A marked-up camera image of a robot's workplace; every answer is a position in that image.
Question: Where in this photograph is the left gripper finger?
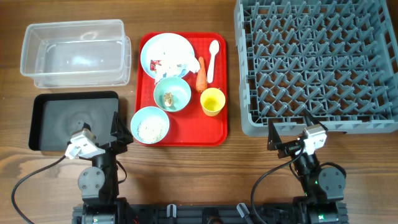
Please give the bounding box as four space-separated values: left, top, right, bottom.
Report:
73 122 91 135
110 112 132 139

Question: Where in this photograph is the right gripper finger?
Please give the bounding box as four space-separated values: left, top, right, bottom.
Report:
267 120 283 151
303 109 328 131

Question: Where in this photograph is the light blue bowl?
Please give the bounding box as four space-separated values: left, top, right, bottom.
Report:
130 106 170 144

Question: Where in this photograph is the brown food scrap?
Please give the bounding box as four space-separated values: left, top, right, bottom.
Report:
164 92 174 107

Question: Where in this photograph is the green bowl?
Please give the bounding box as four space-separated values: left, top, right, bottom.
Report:
154 77 192 112

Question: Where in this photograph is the yellow plastic cup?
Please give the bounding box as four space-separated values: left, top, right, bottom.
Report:
200 88 226 116

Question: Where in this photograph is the red strawberry snack wrapper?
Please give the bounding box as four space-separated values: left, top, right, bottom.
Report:
150 60 162 72

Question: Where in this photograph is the orange carrot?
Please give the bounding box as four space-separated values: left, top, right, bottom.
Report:
196 57 208 93

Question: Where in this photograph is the white tissue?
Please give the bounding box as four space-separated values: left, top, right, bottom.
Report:
149 42 200 83

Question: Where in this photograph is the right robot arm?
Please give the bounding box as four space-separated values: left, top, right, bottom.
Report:
261 110 349 224

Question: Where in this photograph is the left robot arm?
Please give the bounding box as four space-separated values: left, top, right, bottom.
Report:
72 112 136 224

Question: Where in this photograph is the black waste tray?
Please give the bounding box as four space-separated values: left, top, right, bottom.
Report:
28 91 119 152

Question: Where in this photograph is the grey dishwasher rack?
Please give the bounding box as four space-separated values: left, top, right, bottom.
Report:
234 1 397 136

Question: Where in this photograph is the red serving tray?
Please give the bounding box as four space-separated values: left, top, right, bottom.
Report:
135 32 228 147

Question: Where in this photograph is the clear plastic bin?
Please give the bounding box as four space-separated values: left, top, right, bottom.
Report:
20 19 132 88

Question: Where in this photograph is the large light blue plate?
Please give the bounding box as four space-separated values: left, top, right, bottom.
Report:
141 33 200 83

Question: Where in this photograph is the white plastic spoon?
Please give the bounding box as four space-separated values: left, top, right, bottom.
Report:
207 40 220 83

